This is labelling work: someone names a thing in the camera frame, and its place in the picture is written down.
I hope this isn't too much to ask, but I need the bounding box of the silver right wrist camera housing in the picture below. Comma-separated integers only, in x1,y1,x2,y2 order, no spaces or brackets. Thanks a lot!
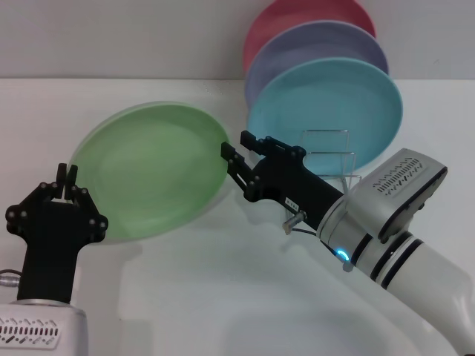
350,148,448,244

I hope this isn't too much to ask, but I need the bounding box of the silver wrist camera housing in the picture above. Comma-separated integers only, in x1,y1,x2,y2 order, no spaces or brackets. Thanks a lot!
0,302,89,356
350,148,448,244

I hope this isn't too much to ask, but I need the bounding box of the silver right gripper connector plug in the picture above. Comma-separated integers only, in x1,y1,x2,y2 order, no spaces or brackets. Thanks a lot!
283,209,308,235

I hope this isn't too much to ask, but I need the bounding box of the blue round plate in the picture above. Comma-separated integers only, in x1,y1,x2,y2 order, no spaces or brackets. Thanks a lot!
246,58,404,175

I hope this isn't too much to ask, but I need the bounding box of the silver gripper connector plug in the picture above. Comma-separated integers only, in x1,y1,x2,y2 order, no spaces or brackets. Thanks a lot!
283,209,308,235
0,268,23,289

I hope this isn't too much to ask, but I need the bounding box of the red round plate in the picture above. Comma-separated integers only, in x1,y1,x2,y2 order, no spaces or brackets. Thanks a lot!
243,0,377,75

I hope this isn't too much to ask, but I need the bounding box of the chrome wire plate rack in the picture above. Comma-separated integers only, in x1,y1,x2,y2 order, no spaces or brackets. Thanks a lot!
301,128,363,196

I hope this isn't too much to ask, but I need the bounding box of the green round plate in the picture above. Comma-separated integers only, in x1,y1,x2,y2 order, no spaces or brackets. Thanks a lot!
68,102,231,240

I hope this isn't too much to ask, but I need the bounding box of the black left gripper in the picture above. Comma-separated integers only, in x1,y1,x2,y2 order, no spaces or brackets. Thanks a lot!
5,162,109,301

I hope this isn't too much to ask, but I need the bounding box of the thin black right gripper cable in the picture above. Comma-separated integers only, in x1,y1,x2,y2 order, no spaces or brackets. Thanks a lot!
291,228,337,257

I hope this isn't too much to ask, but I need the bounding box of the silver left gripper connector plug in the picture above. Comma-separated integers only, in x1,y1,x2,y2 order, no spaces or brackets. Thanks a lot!
0,268,23,289

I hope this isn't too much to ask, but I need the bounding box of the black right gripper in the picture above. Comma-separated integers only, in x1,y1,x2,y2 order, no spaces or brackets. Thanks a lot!
220,130,344,231

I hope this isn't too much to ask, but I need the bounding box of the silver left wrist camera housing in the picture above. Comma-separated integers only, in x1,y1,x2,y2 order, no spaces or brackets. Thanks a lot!
0,302,89,356

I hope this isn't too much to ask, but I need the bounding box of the purple round plate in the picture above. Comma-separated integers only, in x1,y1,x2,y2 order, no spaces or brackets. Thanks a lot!
244,20,390,108

